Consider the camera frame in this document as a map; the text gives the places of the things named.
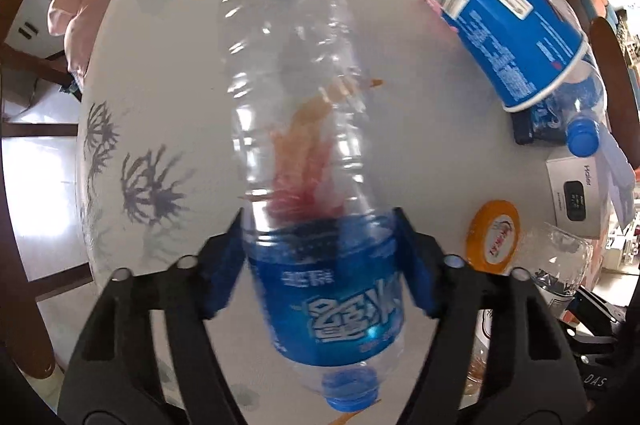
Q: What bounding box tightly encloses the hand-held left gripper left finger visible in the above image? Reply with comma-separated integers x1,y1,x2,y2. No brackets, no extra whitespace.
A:
57,207,248,425

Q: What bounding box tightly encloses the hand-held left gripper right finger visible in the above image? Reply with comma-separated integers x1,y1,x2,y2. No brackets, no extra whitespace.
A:
392,206,588,425

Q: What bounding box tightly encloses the clear jar with orange lid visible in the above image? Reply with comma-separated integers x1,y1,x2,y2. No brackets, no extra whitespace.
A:
466,200,596,321

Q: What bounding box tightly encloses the clear plastic bottle blue label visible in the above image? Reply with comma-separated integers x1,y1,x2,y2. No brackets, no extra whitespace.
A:
217,0,408,411

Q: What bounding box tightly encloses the white cardboard box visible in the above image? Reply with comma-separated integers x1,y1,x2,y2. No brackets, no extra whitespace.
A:
545,155,613,238

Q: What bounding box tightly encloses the dark blue snack packet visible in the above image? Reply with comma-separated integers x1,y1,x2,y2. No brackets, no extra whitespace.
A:
510,102,571,146

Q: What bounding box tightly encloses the clear bottle with blue cap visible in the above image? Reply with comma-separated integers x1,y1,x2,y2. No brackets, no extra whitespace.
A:
530,50,608,158

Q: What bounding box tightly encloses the blue and pink paper cup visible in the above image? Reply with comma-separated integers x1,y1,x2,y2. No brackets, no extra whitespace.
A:
417,0,588,113

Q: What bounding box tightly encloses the pink cloth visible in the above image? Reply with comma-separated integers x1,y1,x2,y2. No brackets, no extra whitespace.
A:
47,0,126,92

